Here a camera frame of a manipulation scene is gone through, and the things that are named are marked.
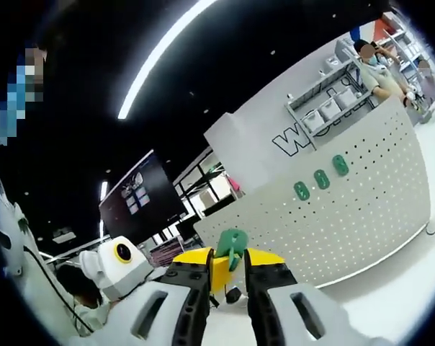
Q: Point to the metal shelf rack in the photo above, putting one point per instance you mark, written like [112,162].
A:
[363,98]

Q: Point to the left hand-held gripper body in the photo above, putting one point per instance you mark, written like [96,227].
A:
[120,274]

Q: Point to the white storage bin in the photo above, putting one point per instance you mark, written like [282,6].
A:
[346,99]
[330,110]
[313,122]

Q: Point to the metal hook rod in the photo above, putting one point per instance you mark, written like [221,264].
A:
[340,166]

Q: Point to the large dark screen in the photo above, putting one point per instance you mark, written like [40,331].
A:
[156,202]

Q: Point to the white lettered partition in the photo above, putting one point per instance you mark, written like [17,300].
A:
[246,144]

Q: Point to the black cup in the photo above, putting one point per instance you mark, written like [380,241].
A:
[233,295]

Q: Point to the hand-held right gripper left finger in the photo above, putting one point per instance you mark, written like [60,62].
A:
[167,306]

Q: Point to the person's left hand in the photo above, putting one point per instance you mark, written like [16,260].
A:
[80,283]

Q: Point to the green hook assembly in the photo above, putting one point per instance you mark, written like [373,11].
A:
[232,241]
[322,179]
[301,191]

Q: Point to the long ceiling light strip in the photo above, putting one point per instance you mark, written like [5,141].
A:
[149,59]

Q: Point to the white perforated mounting plate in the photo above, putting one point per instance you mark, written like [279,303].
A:
[365,216]

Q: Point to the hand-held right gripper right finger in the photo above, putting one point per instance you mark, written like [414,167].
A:
[275,306]

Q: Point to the small purple monitor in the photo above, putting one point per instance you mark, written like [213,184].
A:
[169,250]

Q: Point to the white worn device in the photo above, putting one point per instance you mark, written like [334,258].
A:
[8,230]

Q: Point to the person's pale green jacket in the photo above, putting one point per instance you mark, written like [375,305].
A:
[41,317]

